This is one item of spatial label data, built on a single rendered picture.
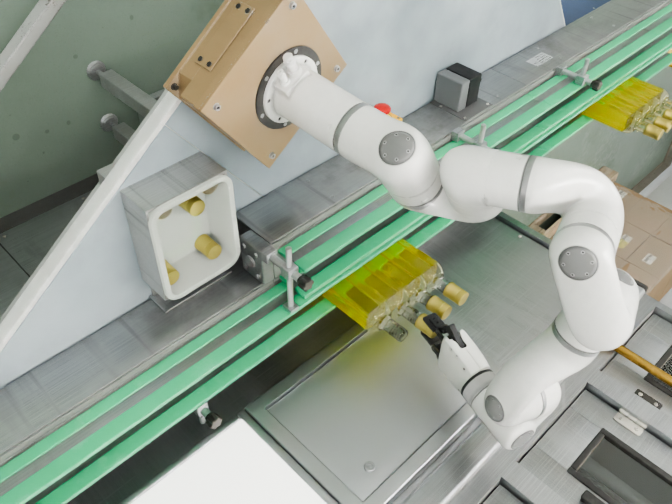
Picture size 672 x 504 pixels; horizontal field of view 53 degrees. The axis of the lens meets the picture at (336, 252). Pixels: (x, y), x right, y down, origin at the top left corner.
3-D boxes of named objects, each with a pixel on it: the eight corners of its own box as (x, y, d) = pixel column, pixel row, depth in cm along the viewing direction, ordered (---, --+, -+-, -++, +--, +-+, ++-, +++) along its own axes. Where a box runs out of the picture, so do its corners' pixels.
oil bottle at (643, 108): (576, 101, 209) (662, 139, 195) (581, 84, 205) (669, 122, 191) (585, 94, 212) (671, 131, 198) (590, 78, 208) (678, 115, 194)
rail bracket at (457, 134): (447, 140, 164) (492, 164, 157) (451, 114, 159) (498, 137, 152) (457, 133, 166) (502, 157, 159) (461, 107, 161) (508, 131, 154)
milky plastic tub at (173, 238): (143, 281, 131) (169, 306, 127) (119, 191, 116) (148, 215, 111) (215, 239, 140) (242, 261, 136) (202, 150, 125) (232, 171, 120)
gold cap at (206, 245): (211, 234, 136) (225, 245, 134) (203, 250, 137) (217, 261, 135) (199, 232, 133) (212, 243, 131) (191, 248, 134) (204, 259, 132)
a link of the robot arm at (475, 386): (498, 403, 132) (489, 392, 134) (507, 376, 126) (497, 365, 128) (467, 419, 129) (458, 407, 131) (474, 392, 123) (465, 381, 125)
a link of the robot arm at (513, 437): (536, 404, 112) (574, 391, 117) (496, 358, 119) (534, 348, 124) (500, 459, 121) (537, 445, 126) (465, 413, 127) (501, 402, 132)
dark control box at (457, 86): (431, 99, 173) (457, 112, 169) (435, 71, 168) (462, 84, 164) (451, 88, 178) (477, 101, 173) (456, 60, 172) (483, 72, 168)
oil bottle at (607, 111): (566, 107, 206) (652, 147, 192) (571, 91, 202) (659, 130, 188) (576, 101, 209) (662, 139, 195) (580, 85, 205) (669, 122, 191)
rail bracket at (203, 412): (171, 403, 137) (211, 445, 131) (166, 383, 133) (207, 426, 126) (187, 391, 140) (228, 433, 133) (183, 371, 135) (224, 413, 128)
